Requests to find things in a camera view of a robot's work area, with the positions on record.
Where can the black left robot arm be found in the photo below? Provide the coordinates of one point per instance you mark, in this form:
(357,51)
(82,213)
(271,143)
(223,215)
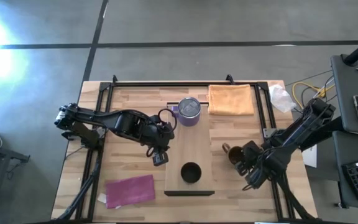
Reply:
(110,121)

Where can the grey desk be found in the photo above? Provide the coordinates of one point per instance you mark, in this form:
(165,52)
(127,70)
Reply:
(346,102)

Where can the orange folded towel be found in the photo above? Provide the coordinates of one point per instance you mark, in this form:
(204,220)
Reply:
(231,99)

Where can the small white paper tag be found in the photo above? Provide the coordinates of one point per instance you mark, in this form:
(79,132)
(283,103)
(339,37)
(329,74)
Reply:
(102,198)

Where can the brown mug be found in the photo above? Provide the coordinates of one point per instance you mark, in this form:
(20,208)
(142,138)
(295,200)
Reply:
(235,155)

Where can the dark grey side table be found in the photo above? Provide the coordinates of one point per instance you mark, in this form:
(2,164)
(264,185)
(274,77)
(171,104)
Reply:
(343,186)

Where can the clear plastic bag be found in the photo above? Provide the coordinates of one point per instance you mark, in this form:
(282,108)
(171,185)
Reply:
(281,98)

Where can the wooden tray with hole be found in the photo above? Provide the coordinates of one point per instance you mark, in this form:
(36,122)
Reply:
(190,143)

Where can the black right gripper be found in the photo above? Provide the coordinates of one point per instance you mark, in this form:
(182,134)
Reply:
(253,155)

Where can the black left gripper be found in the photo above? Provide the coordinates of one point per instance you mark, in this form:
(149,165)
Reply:
(154,133)

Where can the black metal table frame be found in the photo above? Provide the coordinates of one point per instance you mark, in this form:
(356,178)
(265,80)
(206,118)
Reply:
(182,84)

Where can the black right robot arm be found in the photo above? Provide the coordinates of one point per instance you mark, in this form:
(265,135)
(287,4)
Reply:
(303,130)

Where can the purple tumbler with clear lid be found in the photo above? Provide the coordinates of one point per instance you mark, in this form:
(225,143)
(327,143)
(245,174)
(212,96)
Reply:
(189,111)

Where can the white paper sheet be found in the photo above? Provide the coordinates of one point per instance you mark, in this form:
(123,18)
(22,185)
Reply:
(310,156)

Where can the pink cloth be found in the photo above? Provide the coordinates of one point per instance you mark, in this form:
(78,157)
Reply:
(130,191)

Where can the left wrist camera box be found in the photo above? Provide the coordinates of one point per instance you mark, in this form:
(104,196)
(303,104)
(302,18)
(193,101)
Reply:
(160,158)

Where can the black cup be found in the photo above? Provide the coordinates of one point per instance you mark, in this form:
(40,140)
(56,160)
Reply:
(191,172)

